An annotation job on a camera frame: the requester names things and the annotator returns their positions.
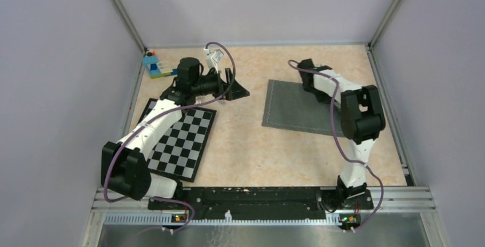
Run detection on black white checkerboard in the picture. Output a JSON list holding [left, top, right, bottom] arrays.
[[146, 107, 217, 182]]

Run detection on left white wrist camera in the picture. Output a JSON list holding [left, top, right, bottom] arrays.
[[204, 48, 225, 71]]

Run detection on grey cloth napkin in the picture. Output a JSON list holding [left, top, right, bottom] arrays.
[[262, 79, 332, 136]]

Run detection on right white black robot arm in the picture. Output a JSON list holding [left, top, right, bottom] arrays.
[[296, 59, 385, 212]]

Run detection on grey slotted cable duct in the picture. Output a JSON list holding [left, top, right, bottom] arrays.
[[104, 212, 342, 226]]

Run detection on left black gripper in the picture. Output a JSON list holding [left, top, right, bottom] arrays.
[[191, 67, 249, 101]]

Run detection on colourful toy brick block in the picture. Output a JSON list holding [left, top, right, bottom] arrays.
[[142, 50, 178, 79]]

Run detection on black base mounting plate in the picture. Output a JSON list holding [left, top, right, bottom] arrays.
[[148, 187, 374, 221]]

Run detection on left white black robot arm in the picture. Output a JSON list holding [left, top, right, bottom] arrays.
[[101, 57, 250, 209]]

